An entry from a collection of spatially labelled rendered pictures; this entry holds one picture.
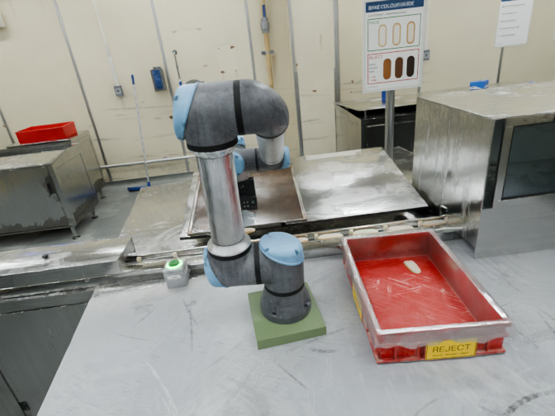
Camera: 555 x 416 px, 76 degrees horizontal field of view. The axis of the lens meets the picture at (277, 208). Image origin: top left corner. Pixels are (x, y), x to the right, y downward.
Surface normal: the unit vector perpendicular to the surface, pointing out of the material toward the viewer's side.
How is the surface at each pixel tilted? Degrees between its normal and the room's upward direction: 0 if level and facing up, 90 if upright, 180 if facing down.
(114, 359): 0
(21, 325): 90
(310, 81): 90
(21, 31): 90
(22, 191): 91
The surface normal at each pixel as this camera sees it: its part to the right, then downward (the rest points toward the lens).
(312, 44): 0.07, 0.40
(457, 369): -0.11, -0.91
